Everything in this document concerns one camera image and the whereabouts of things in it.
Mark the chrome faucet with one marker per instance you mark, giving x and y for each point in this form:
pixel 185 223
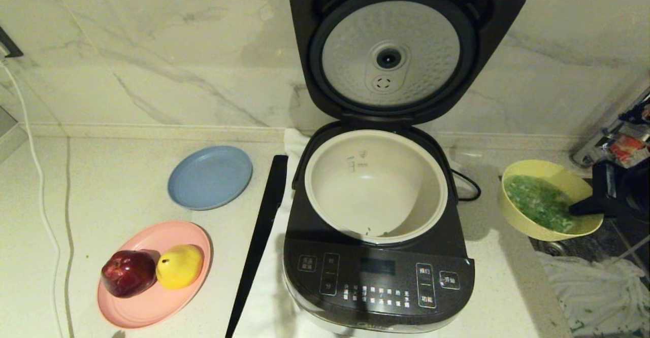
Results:
pixel 591 150

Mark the yellow bowl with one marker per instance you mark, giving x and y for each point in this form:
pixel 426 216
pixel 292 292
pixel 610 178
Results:
pixel 528 224

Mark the blue plate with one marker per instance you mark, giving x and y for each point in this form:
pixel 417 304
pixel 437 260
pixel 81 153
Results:
pixel 210 177

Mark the dark grey rice cooker lid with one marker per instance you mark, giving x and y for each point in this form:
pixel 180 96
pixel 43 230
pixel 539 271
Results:
pixel 391 28

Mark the black flat strip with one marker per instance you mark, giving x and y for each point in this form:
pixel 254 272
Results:
pixel 259 246

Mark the metal sink drain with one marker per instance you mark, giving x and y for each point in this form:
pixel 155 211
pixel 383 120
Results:
pixel 556 249

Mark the white crumpled cloth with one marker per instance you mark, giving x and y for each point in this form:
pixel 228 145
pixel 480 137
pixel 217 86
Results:
pixel 594 292

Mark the red apple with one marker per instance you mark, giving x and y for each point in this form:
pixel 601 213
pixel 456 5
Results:
pixel 128 273

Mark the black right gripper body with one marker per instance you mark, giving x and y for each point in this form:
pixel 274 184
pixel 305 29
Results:
pixel 609 180

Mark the red orange bottle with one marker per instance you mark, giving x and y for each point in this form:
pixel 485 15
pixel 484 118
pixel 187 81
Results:
pixel 627 147

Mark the white bowl with greens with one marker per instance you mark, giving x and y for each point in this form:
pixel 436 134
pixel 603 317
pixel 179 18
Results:
pixel 376 196

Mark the green grains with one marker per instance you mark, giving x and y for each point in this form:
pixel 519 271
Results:
pixel 538 203

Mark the dark grey rice cooker base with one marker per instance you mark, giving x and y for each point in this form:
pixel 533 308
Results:
pixel 376 277

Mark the pink plate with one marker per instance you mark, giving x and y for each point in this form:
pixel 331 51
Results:
pixel 152 305

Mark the yellow pear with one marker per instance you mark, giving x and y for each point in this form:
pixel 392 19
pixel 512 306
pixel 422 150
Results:
pixel 179 266

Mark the steel sink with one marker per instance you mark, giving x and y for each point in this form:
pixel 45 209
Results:
pixel 599 246

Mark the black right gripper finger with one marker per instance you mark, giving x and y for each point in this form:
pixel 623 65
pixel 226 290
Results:
pixel 591 207

